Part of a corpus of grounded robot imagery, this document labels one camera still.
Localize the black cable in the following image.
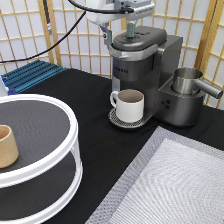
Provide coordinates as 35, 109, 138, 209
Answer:
0, 0, 134, 65

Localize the grey pod coffee machine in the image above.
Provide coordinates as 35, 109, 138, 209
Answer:
109, 26, 205, 127

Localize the white two-tier round shelf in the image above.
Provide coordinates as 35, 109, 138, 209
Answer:
0, 94, 83, 224

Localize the blue ribbed metal block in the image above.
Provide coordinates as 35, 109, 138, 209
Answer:
2, 60, 66, 95

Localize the wooden shoji folding screen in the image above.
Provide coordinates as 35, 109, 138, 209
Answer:
0, 0, 224, 110

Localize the stainless steel milk frother jug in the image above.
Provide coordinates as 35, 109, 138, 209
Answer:
172, 68, 223, 99

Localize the grey woven placemat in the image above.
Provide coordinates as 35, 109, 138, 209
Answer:
85, 127, 224, 224

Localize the white ceramic coffee mug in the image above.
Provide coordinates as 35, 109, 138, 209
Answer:
110, 89, 144, 123

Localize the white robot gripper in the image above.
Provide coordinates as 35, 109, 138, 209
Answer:
86, 0, 154, 46

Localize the tan beige cup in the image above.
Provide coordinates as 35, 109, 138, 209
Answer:
0, 125, 19, 168

